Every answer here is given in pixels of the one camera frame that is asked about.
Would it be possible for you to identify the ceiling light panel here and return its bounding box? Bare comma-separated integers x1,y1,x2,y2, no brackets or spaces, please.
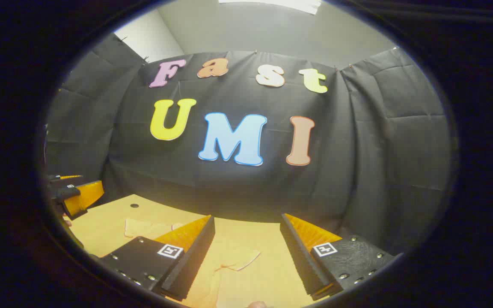
218,0,323,15

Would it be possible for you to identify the orange T-shirt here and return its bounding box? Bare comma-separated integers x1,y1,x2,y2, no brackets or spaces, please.
125,217,311,308

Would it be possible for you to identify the black backdrop cloth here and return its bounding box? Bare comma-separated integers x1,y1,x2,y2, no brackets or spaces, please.
43,32,452,257

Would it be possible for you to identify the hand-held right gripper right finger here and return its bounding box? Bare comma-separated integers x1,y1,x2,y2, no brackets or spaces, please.
280,213,402,301

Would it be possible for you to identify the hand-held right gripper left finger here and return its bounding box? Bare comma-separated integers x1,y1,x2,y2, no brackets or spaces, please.
100,215,216,301

